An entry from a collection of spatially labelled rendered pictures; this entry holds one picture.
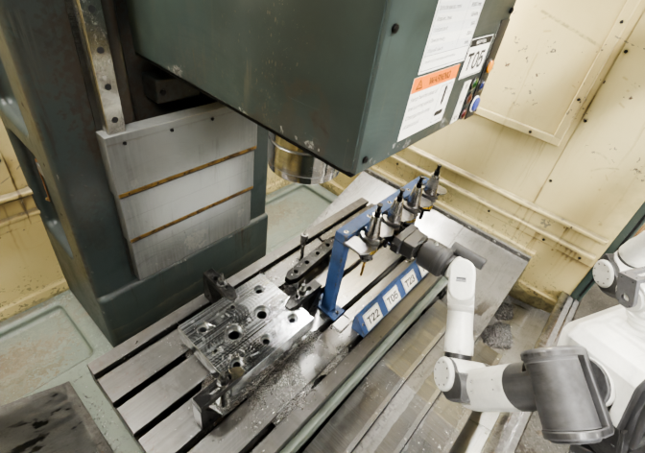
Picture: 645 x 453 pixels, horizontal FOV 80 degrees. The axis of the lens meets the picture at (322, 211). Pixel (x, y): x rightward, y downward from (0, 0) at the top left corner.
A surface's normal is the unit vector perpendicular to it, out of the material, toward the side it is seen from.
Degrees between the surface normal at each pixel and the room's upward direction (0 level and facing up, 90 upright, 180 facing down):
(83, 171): 90
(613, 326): 17
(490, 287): 24
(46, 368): 0
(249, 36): 90
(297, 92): 90
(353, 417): 7
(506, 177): 90
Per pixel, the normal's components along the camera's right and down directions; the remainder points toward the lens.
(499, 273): -0.15, -0.55
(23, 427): 0.39, -0.88
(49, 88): 0.74, 0.48
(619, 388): -0.95, 0.11
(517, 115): -0.66, 0.39
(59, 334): 0.13, -0.79
